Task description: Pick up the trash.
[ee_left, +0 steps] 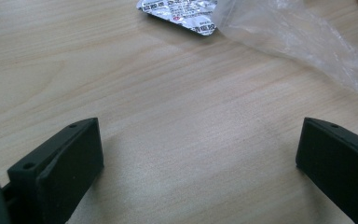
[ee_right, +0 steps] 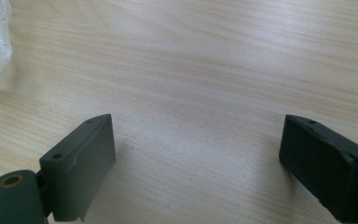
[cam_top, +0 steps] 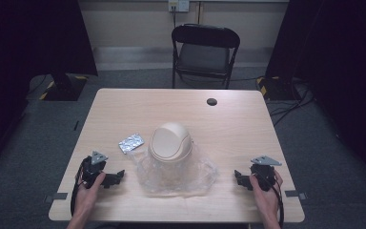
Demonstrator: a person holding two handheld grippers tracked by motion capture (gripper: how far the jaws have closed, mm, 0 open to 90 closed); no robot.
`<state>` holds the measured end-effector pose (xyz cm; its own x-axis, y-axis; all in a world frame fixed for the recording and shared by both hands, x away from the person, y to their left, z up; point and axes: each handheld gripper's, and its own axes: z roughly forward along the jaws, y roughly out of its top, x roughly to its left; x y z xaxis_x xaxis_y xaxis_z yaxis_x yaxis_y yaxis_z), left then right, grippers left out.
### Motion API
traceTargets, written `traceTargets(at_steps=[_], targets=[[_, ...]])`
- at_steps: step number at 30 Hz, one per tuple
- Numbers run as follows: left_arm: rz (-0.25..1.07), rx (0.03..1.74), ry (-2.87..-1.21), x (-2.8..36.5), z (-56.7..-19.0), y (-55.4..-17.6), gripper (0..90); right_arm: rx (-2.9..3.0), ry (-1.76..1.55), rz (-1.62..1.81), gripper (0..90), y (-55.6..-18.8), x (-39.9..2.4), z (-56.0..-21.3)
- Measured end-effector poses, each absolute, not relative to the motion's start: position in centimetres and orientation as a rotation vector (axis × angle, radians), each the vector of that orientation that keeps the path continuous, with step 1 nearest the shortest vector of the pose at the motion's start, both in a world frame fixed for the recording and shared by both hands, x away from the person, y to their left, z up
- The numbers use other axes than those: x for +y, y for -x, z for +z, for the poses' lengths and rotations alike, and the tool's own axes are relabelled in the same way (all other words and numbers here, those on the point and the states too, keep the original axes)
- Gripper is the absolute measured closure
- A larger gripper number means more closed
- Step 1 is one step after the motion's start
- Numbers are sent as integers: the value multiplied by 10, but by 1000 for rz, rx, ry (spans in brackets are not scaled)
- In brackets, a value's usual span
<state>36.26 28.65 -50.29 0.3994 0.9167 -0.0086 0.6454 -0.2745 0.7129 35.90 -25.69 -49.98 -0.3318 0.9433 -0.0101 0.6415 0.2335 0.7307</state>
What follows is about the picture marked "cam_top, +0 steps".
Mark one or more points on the person's left hand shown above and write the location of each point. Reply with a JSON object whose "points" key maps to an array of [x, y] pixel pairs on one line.
{"points": [[87, 194]]}

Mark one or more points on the black striped stand base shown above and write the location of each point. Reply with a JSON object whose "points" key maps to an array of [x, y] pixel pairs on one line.
{"points": [[64, 89], [276, 89]]}

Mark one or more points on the dark curtain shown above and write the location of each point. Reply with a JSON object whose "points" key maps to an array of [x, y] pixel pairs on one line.
{"points": [[336, 63], [28, 63]]}

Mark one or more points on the black folding chair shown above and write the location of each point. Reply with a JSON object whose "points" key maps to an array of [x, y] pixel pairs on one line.
{"points": [[205, 54]]}

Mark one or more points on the white wall outlet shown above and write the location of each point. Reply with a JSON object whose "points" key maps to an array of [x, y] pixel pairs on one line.
{"points": [[178, 5]]}

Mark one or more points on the beige swing-lid trash bin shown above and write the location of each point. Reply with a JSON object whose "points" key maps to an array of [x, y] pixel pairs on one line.
{"points": [[171, 142]]}

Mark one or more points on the person's right hand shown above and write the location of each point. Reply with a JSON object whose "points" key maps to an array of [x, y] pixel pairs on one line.
{"points": [[267, 198]]}

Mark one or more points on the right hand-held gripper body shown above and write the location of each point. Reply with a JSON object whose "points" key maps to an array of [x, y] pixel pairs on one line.
{"points": [[264, 174]]}

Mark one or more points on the silver foil blister pack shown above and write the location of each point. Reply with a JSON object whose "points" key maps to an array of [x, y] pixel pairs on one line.
{"points": [[131, 143]]}

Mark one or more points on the clear plastic bag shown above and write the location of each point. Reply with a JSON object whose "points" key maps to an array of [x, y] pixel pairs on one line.
{"points": [[178, 178]]}

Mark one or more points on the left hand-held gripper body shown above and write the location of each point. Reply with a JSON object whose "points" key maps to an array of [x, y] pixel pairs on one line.
{"points": [[92, 168]]}

